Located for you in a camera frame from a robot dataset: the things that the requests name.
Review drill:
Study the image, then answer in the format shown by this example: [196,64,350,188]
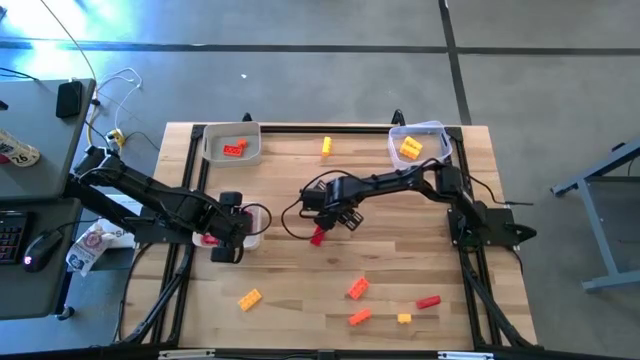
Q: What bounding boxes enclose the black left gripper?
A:
[204,191,254,265]

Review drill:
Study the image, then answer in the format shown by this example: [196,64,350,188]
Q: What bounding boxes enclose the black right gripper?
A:
[298,174,365,240]

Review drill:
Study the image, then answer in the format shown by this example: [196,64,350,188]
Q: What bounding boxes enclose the long yellow-orange block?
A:
[398,140,420,161]
[237,288,264,313]

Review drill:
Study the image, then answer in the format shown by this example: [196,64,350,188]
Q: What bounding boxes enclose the white storage bin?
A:
[192,200,263,252]

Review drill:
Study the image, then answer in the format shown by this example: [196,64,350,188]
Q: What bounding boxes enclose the grey storage bin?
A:
[201,121,263,168]

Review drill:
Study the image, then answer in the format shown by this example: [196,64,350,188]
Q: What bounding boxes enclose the white plastic bag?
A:
[97,193,144,250]

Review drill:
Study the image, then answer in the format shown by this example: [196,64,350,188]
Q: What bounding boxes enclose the clear plastic bin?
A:
[387,119,454,172]

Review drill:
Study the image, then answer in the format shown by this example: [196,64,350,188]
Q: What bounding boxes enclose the white printed snack bag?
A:
[65,222,117,278]

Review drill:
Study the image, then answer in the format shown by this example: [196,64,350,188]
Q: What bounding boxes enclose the black computer mouse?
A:
[22,228,65,274]

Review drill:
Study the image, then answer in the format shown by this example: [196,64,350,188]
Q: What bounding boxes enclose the black phone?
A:
[55,80,85,120]

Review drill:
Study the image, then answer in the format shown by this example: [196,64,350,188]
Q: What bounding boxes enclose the grey desk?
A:
[0,197,84,321]
[0,78,97,201]

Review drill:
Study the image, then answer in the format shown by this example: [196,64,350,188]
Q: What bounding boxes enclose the black backlit keyboard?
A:
[0,209,35,266]

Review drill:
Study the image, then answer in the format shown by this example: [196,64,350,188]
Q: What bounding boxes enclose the cream numbered tag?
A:
[0,128,41,168]

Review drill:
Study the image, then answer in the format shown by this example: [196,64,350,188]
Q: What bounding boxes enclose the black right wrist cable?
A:
[279,169,351,241]

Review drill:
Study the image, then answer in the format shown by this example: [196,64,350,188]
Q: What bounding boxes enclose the black aluminium rig frame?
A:
[112,122,539,360]

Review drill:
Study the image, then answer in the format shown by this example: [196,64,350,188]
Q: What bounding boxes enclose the black floor cable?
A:
[0,67,40,82]
[124,130,161,152]

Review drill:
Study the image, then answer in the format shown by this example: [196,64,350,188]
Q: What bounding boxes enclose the black cable under table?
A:
[112,242,146,346]

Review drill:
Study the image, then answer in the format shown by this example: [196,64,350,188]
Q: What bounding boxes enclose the silver bracket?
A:
[158,349,216,360]
[437,351,495,360]

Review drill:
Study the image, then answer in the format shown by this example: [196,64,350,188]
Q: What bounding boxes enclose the white cable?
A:
[94,67,144,131]

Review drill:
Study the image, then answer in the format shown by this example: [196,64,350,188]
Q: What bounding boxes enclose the yellow cable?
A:
[85,102,109,154]

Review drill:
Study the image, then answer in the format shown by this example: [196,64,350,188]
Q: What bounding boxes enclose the thin grey cable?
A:
[38,0,99,84]

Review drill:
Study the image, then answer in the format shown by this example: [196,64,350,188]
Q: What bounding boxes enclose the grey-blue table frame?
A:
[549,139,640,294]

